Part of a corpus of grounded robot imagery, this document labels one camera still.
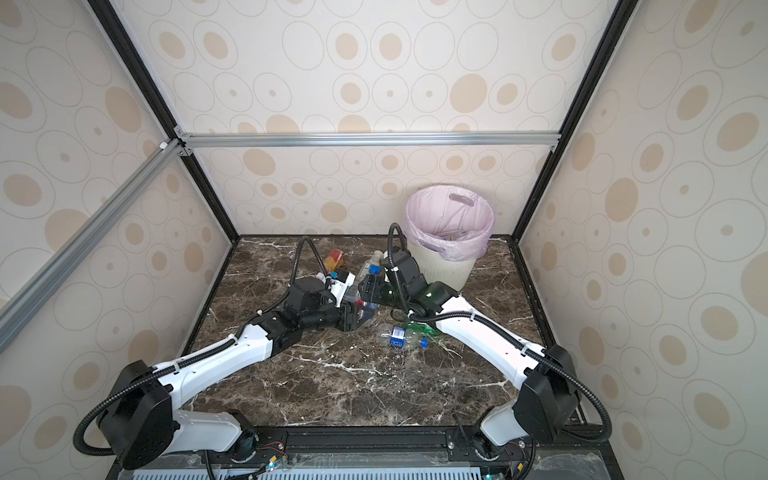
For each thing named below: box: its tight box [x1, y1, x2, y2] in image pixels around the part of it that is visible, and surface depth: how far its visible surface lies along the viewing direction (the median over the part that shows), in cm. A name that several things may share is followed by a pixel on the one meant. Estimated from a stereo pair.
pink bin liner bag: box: [404, 184, 494, 261], surface depth 97 cm
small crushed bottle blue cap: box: [381, 326, 429, 349], surface depth 90 cm
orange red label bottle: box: [324, 248, 348, 271], surface depth 108 cm
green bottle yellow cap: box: [405, 321, 437, 335], surface depth 92 cm
